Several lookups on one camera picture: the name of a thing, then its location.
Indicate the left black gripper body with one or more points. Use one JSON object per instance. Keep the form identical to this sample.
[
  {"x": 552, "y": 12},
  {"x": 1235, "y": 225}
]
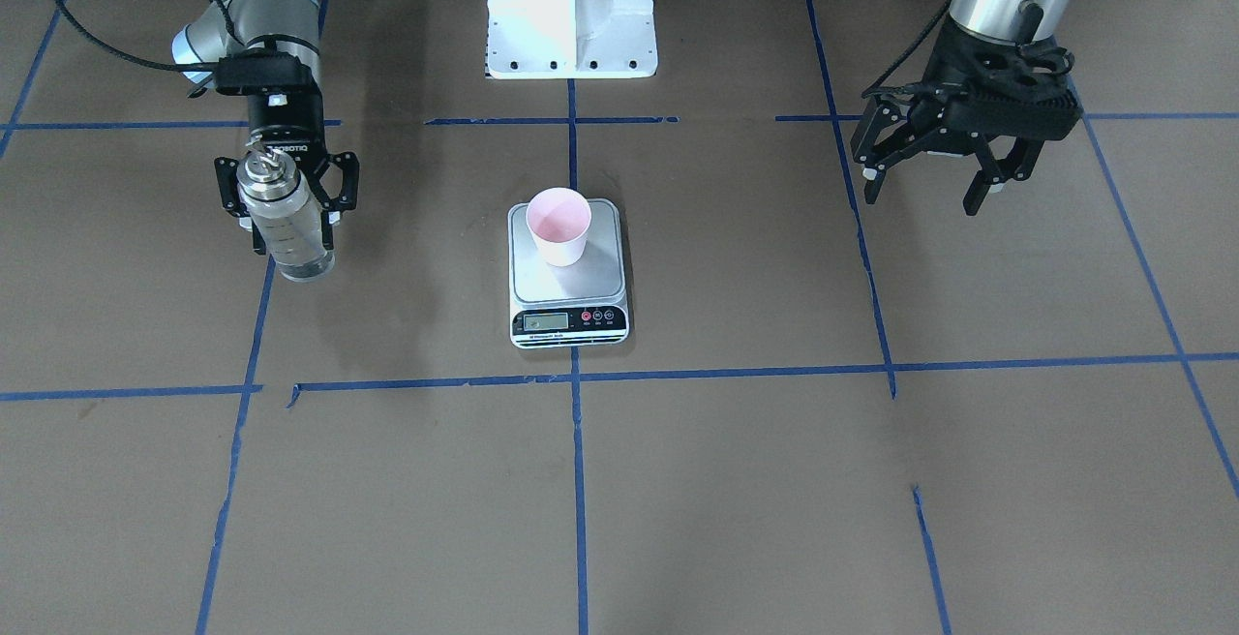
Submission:
[{"x": 921, "y": 128}]

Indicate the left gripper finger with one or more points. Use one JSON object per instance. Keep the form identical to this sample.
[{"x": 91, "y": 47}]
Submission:
[
  {"x": 896, "y": 124},
  {"x": 993, "y": 172}
]

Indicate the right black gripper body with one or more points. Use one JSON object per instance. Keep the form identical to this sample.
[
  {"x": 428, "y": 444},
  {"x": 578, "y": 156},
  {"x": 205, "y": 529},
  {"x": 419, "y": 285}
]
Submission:
[{"x": 274, "y": 122}]

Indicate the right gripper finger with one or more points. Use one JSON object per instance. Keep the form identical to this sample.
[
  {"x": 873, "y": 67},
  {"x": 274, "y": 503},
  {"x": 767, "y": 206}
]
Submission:
[
  {"x": 226, "y": 171},
  {"x": 336, "y": 179}
]

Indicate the clear glass sauce bottle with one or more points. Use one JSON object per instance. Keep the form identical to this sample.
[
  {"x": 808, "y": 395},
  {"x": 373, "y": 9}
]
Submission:
[{"x": 286, "y": 215}]

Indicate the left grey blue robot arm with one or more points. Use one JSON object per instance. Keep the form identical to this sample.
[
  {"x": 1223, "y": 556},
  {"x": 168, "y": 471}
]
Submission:
[{"x": 999, "y": 21}]

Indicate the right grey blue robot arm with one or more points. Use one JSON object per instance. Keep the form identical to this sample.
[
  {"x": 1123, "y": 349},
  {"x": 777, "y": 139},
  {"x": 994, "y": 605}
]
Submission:
[{"x": 229, "y": 27}]

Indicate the white digital kitchen scale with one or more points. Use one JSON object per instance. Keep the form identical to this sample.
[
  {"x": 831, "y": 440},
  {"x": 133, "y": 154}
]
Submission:
[{"x": 582, "y": 304}]

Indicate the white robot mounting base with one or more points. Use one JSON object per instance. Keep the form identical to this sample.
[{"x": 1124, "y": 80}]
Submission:
[{"x": 570, "y": 39}]

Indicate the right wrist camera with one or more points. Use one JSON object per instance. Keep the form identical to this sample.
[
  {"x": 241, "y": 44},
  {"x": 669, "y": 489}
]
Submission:
[{"x": 260, "y": 72}]

